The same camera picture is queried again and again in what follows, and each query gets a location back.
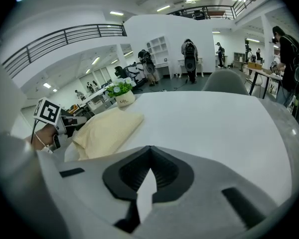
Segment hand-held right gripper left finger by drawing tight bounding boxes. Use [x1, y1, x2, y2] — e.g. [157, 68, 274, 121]
[37, 145, 152, 239]

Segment black balcony railing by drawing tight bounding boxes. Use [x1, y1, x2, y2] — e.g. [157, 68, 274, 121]
[1, 23, 128, 79]
[167, 0, 270, 21]

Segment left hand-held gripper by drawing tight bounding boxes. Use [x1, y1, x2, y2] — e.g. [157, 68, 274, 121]
[33, 97, 87, 150]

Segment white console desk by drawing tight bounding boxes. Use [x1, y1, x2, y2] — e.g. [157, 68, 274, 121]
[177, 57, 205, 78]

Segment table with black legs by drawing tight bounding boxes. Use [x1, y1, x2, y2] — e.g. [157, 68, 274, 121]
[246, 67, 284, 100]

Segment grey shell chair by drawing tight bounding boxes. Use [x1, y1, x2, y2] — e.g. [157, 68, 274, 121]
[201, 69, 250, 96]

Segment person's left hand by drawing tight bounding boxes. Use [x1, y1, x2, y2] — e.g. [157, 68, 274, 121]
[31, 123, 57, 151]

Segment cream yellow pants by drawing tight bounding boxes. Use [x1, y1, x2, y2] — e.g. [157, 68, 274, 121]
[64, 107, 145, 162]

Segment white pot with daisy flowers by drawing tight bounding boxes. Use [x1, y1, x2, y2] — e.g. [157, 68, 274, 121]
[104, 77, 138, 109]

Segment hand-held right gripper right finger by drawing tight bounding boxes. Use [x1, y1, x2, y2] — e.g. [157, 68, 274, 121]
[140, 145, 281, 239]

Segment person's left forearm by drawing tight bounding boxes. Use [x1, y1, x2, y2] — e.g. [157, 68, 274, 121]
[0, 129, 39, 166]

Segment white cubby shelf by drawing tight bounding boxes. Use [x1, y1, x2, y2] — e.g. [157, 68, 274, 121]
[146, 35, 171, 81]

